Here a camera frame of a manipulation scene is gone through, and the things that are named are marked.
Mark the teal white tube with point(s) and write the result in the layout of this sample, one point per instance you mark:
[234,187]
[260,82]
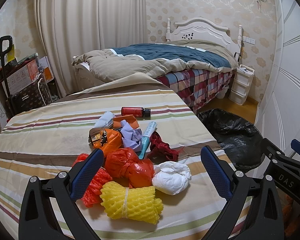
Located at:
[145,140]

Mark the brown patterned storage box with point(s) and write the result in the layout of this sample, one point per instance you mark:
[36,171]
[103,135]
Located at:
[33,96]

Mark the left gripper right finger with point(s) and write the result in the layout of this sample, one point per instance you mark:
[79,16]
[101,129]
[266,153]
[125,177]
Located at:
[264,219]

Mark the black trash bag bin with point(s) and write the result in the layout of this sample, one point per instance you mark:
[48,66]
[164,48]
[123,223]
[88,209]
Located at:
[238,137]

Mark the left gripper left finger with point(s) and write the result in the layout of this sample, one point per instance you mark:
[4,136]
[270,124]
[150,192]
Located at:
[37,219]

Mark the plaid bed sheet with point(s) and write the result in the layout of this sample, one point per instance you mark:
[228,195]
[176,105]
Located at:
[196,87]

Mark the small orange white box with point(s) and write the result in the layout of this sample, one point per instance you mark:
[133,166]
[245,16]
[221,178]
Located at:
[44,65]

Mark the beige and blue duvet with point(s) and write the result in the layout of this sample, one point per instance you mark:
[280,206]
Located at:
[156,59]

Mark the white wall switch panel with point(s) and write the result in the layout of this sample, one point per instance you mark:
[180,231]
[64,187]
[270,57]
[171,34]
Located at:
[249,40]

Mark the dark red mesh net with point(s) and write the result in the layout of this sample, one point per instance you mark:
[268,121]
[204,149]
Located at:
[160,150]

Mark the white plastic drawer unit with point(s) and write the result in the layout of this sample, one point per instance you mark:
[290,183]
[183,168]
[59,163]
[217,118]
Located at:
[241,84]

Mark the orange plastic wrapper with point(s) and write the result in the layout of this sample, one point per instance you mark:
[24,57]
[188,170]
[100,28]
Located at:
[114,142]

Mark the white plastic bag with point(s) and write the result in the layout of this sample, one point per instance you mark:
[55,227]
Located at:
[171,177]

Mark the white footboard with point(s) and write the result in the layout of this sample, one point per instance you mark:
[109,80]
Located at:
[86,72]

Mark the white wardrobe doors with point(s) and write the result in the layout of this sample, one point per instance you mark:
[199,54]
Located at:
[278,116]

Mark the orange-red foam net roll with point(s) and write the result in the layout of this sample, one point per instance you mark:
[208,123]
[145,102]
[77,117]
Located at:
[93,192]

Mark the white wooden headboard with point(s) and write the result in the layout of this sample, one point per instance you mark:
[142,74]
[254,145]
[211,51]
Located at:
[199,28]

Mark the lavender paper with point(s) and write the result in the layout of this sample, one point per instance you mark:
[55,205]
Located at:
[131,138]

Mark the yellow foam net roll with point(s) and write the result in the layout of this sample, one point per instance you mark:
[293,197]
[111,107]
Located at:
[140,204]

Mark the white orange cardboard box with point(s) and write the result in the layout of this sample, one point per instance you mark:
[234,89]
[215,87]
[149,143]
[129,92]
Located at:
[23,77]

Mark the red plastic bag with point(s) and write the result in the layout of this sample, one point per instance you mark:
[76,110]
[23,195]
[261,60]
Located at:
[125,164]

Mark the beige curtain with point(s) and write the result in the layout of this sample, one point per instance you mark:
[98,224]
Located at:
[68,28]

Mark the red label bottle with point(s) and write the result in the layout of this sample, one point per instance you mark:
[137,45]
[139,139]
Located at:
[138,112]

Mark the yellow label brown bottle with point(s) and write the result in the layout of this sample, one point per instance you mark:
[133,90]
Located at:
[97,137]

